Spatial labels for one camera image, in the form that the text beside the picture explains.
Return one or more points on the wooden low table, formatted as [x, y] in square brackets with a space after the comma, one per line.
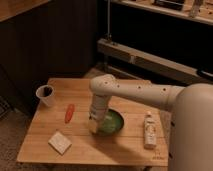
[124, 148]

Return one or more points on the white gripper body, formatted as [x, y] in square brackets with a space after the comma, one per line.
[99, 107]

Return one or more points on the metal vertical pole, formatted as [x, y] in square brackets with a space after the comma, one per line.
[108, 20]

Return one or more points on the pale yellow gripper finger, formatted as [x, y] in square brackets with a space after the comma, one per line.
[93, 126]

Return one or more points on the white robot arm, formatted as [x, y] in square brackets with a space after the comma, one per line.
[191, 133]

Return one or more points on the wooden shelf beam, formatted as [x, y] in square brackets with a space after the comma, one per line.
[151, 62]

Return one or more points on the beige rectangular sponge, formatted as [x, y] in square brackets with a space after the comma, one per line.
[59, 142]

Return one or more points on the white paper cup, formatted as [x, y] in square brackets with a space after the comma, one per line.
[46, 94]

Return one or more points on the green ceramic bowl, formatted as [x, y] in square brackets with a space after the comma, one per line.
[112, 123]

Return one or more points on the orange carrot toy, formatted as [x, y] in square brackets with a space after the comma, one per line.
[69, 113]

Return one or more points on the white bottle with label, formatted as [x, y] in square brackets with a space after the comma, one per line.
[150, 139]

